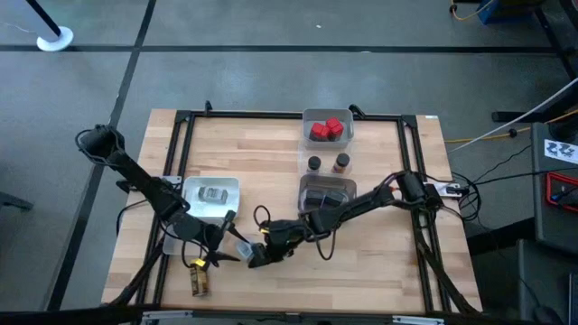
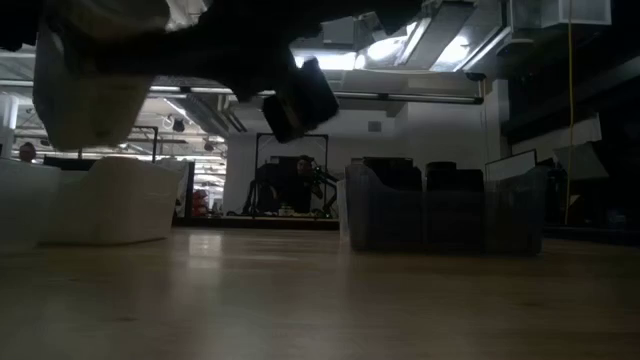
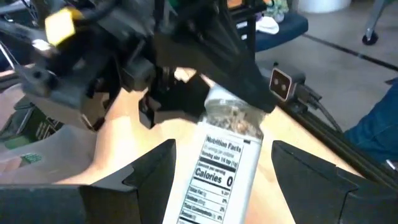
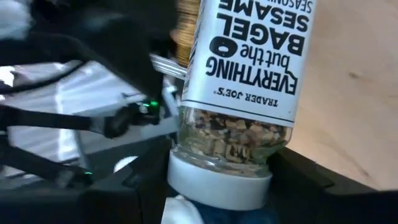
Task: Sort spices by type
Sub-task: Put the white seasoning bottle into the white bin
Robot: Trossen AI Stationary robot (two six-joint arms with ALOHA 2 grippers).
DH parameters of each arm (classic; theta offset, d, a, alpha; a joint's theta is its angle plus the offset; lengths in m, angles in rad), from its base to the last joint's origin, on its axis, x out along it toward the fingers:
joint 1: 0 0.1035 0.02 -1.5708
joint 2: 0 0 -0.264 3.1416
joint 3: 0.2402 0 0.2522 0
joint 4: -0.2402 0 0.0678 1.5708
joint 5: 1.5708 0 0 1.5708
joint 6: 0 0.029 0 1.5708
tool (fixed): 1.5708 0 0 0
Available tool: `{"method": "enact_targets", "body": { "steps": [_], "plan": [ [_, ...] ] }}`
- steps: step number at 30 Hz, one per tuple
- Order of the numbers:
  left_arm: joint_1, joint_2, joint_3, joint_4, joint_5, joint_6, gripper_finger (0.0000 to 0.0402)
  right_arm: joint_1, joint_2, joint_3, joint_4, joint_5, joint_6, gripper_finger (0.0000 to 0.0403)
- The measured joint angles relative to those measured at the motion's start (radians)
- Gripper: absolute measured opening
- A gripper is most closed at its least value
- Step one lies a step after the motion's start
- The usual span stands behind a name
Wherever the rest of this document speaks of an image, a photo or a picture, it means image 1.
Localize white number sticker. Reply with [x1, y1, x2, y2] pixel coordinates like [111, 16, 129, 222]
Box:
[544, 138, 578, 164]

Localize blue box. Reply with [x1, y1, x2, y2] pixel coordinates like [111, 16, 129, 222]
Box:
[476, 0, 548, 24]

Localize white cable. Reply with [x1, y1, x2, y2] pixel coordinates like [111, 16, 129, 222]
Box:
[446, 76, 578, 154]

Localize brown spice jar yellow lid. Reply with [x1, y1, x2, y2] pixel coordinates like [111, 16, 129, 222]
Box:
[188, 257, 210, 298]

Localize black cable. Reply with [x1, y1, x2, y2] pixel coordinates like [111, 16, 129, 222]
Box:
[473, 144, 534, 182]
[469, 165, 578, 187]

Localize silver aluminium bar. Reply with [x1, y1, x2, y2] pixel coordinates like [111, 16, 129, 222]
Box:
[391, 315, 446, 325]
[141, 310, 182, 324]

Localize grey metal foot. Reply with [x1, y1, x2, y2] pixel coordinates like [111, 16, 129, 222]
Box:
[0, 190, 35, 212]

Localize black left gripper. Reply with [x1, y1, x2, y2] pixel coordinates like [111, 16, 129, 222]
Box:
[198, 209, 250, 268]

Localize black pole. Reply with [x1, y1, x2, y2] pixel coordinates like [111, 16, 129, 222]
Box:
[24, 0, 62, 40]

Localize yellow cable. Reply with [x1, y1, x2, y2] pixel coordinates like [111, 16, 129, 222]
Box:
[444, 109, 578, 144]
[449, 0, 498, 22]

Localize black aluminium table frame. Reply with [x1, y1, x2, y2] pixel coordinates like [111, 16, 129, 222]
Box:
[107, 107, 482, 317]

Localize black floor stand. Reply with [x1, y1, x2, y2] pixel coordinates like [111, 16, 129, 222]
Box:
[490, 0, 578, 124]

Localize orange spice jar black lid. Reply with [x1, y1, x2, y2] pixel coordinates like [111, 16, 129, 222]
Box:
[332, 153, 352, 175]

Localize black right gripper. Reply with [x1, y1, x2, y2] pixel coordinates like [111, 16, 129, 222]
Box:
[247, 218, 313, 271]

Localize grey cabinet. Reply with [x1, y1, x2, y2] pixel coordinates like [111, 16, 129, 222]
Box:
[530, 121, 578, 254]

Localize dark grey equipment case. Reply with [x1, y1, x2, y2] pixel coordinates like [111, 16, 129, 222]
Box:
[517, 237, 578, 325]

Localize white cable hub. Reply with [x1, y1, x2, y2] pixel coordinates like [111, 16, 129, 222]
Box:
[435, 181, 463, 198]

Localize white round pole base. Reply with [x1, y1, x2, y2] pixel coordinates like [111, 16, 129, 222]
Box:
[35, 25, 75, 52]

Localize red framed device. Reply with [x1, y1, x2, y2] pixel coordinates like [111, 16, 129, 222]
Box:
[544, 171, 578, 214]

